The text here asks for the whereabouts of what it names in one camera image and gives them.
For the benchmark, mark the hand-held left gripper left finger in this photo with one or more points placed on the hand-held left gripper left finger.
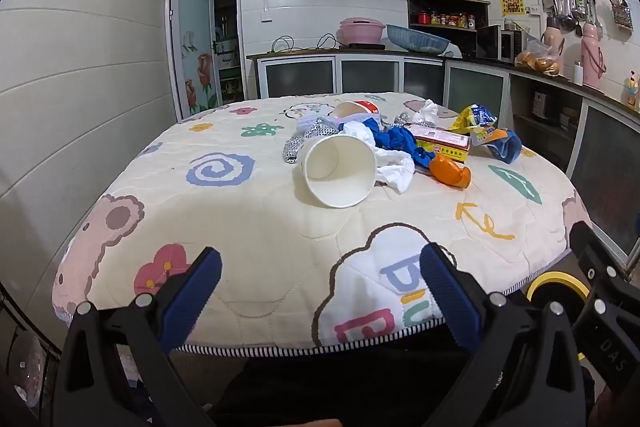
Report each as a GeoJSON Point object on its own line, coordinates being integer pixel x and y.
{"type": "Point", "coordinates": [200, 289]}

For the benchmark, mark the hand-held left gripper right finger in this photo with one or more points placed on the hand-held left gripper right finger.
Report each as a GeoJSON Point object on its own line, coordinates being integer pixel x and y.
{"type": "Point", "coordinates": [450, 297]}

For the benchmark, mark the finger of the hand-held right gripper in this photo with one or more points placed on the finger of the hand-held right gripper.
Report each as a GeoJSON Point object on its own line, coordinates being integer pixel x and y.
{"type": "Point", "coordinates": [600, 307]}

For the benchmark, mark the blue cloth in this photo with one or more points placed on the blue cloth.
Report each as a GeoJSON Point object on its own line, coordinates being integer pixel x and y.
{"type": "Point", "coordinates": [400, 142]}

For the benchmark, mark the grey patterned cloth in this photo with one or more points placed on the grey patterned cloth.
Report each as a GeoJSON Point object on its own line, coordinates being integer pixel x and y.
{"type": "Point", "coordinates": [295, 149]}

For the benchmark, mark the cartoon printed quilt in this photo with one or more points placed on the cartoon printed quilt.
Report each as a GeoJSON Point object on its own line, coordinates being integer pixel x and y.
{"type": "Point", "coordinates": [240, 217]}

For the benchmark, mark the orange plastic toy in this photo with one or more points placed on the orange plastic toy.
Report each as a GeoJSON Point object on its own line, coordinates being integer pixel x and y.
{"type": "Point", "coordinates": [450, 172]}

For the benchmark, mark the white crumpled cloth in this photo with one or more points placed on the white crumpled cloth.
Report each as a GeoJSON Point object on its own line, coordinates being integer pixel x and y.
{"type": "Point", "coordinates": [395, 174]}

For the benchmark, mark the pink and yellow box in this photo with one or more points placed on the pink and yellow box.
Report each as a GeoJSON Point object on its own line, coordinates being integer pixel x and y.
{"type": "Point", "coordinates": [440, 139]}

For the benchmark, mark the blue and orange packet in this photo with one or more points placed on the blue and orange packet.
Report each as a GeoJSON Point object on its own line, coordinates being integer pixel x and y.
{"type": "Point", "coordinates": [505, 146]}

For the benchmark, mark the yellow and blue snack bag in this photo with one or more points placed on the yellow and blue snack bag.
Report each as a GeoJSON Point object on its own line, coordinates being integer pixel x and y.
{"type": "Point", "coordinates": [475, 119]}

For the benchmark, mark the white crumpled tissue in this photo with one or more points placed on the white crumpled tissue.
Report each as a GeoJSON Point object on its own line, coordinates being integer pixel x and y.
{"type": "Point", "coordinates": [427, 109]}

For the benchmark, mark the red and white paper cup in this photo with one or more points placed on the red and white paper cup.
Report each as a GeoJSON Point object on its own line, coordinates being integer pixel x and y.
{"type": "Point", "coordinates": [357, 108]}

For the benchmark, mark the yellow doll figure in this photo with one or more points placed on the yellow doll figure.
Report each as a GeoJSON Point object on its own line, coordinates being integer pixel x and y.
{"type": "Point", "coordinates": [632, 92]}

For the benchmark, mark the small white bottle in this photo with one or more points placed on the small white bottle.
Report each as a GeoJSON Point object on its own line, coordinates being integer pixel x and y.
{"type": "Point", "coordinates": [578, 74]}

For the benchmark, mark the flower printed glass door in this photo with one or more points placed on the flower printed glass door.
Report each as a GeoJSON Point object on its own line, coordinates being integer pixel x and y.
{"type": "Point", "coordinates": [192, 47]}

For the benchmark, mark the pink thermos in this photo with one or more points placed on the pink thermos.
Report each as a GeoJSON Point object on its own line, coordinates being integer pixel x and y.
{"type": "Point", "coordinates": [593, 57]}

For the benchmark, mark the plastic bag of buns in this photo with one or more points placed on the plastic bag of buns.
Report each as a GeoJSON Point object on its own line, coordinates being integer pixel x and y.
{"type": "Point", "coordinates": [537, 59]}

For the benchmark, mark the black microwave oven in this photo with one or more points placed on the black microwave oven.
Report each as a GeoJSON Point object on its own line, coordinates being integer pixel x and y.
{"type": "Point", "coordinates": [495, 43]}

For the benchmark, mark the blue plastic basket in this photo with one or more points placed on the blue plastic basket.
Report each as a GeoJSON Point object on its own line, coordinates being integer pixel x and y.
{"type": "Point", "coordinates": [417, 38]}

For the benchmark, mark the black induction cooker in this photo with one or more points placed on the black induction cooker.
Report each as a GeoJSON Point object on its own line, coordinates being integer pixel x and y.
{"type": "Point", "coordinates": [367, 46]}

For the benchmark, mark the tan thermos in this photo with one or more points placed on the tan thermos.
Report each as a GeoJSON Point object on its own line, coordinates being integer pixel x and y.
{"type": "Point", "coordinates": [554, 34]}

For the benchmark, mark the pink pot with lid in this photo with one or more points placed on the pink pot with lid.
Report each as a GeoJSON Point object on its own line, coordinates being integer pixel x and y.
{"type": "Point", "coordinates": [362, 31]}

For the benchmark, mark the dark spice shelf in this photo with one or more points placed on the dark spice shelf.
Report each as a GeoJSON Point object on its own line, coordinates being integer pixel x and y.
{"type": "Point", "coordinates": [447, 7]}

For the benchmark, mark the chopstick holder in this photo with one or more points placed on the chopstick holder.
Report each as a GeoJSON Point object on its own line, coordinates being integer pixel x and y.
{"type": "Point", "coordinates": [621, 12]}

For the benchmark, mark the wall rack of utensils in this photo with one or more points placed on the wall rack of utensils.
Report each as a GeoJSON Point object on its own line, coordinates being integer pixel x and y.
{"type": "Point", "coordinates": [567, 2]}

